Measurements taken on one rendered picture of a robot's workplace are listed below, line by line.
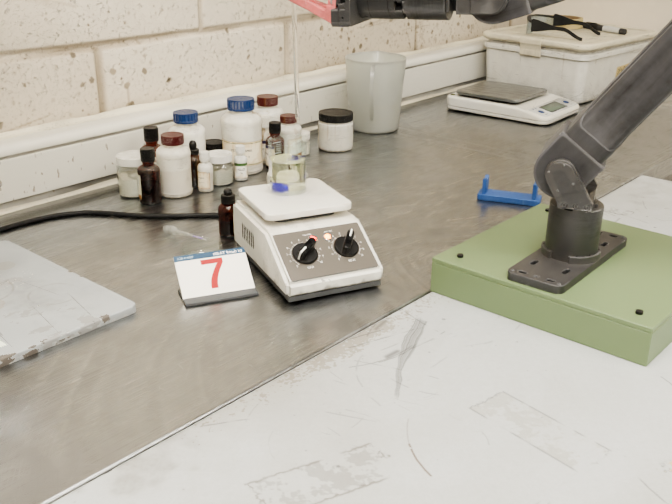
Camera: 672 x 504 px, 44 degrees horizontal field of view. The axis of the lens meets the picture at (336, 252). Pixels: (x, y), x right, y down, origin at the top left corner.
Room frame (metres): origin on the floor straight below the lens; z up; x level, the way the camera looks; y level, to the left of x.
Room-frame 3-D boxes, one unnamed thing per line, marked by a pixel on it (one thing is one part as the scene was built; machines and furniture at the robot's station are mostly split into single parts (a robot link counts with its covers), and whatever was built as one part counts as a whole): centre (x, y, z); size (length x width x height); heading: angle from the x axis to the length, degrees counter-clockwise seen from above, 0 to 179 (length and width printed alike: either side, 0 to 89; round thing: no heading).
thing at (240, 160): (1.38, 0.17, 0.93); 0.02 x 0.02 x 0.06
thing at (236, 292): (0.93, 0.15, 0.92); 0.09 x 0.06 x 0.04; 113
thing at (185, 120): (1.39, 0.26, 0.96); 0.06 x 0.06 x 0.11
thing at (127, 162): (1.30, 0.33, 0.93); 0.06 x 0.06 x 0.07
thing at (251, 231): (1.02, 0.05, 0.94); 0.22 x 0.13 x 0.08; 25
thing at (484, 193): (1.29, -0.28, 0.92); 0.10 x 0.03 x 0.04; 71
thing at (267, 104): (1.55, 0.13, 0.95); 0.06 x 0.06 x 0.11
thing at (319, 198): (1.05, 0.06, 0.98); 0.12 x 0.12 x 0.01; 25
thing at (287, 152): (1.07, 0.06, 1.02); 0.06 x 0.05 x 0.08; 136
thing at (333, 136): (1.59, 0.00, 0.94); 0.07 x 0.07 x 0.07
